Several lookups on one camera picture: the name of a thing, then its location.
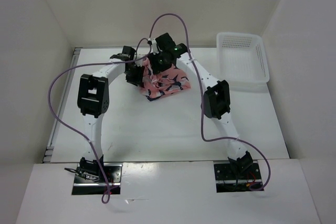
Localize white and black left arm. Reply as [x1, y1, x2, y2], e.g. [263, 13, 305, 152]
[77, 46, 144, 182]

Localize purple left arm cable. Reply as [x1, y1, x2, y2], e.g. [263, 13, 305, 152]
[48, 37, 153, 205]

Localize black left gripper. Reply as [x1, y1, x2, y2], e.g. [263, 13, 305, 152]
[125, 63, 145, 87]

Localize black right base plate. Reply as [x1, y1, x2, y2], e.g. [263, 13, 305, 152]
[214, 161, 263, 193]

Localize pink shark print shorts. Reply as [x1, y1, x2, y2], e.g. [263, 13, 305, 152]
[140, 59, 191, 101]

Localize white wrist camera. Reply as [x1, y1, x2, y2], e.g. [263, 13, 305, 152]
[134, 56, 146, 67]
[147, 38, 159, 54]

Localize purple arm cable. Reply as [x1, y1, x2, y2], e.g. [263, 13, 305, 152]
[48, 37, 153, 205]
[149, 13, 272, 192]

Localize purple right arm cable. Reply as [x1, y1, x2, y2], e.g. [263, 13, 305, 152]
[149, 13, 272, 192]

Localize white plastic basket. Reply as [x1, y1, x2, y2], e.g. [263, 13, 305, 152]
[216, 32, 270, 84]

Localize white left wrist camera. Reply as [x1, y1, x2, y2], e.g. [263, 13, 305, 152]
[134, 56, 146, 67]

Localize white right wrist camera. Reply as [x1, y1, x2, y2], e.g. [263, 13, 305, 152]
[147, 38, 159, 54]

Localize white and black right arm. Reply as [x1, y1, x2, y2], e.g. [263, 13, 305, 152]
[148, 33, 253, 178]

